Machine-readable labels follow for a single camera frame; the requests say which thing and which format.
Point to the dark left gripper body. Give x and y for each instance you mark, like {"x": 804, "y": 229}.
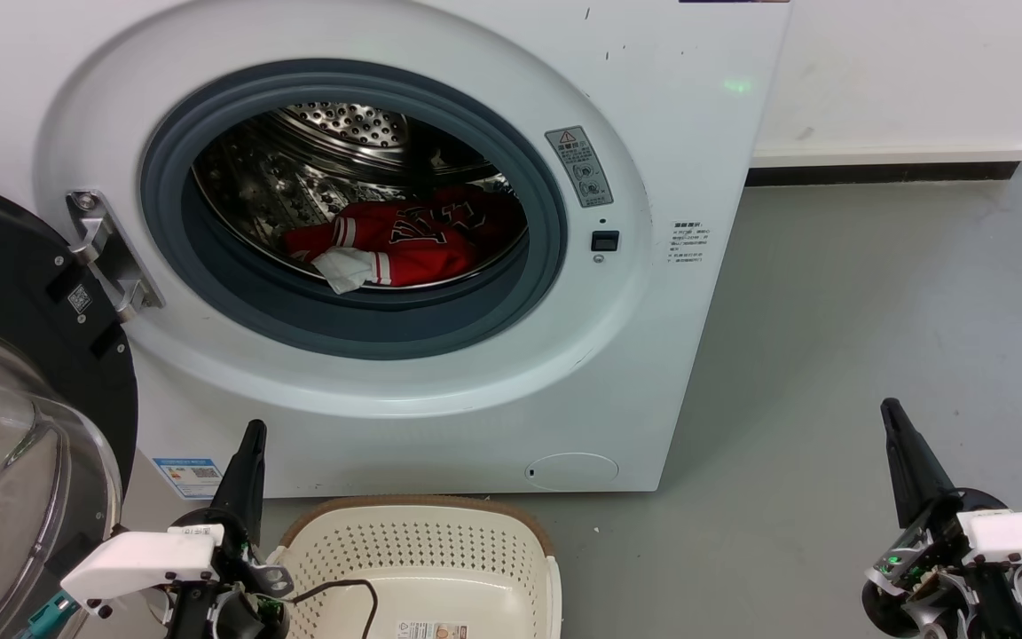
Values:
{"x": 240, "y": 595}

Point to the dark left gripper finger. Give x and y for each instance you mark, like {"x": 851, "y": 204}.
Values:
{"x": 245, "y": 484}

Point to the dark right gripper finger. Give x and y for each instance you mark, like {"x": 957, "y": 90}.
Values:
{"x": 915, "y": 470}

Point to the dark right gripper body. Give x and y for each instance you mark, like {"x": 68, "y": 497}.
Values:
{"x": 928, "y": 568}

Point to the red and white jersey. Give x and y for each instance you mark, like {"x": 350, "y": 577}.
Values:
{"x": 422, "y": 248}

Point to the cream perforated laundry basket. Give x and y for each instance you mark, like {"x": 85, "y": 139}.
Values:
{"x": 440, "y": 568}

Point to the stainless steel washing machine drum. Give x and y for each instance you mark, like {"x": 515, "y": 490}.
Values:
{"x": 280, "y": 186}

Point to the washing machine door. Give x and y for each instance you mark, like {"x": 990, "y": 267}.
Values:
{"x": 14, "y": 257}

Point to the blue energy label sticker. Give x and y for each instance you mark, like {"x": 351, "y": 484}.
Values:
{"x": 188, "y": 477}

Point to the grey rubber door gasket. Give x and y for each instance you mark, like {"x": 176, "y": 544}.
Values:
{"x": 342, "y": 319}

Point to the QR code sticker on door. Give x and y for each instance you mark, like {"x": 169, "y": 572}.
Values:
{"x": 79, "y": 298}

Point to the metal door hinge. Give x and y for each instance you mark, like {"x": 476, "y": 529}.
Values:
{"x": 107, "y": 253}

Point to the white front-load washing machine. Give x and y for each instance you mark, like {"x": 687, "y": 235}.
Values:
{"x": 653, "y": 355}

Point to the white and black baseboard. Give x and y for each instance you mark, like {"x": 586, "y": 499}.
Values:
{"x": 884, "y": 164}

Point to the round white filter cover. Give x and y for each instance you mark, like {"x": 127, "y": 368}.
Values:
{"x": 571, "y": 470}

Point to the grey warning sticker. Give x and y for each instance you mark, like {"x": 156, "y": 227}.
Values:
{"x": 579, "y": 167}

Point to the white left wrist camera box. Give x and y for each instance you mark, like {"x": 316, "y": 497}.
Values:
{"x": 138, "y": 559}

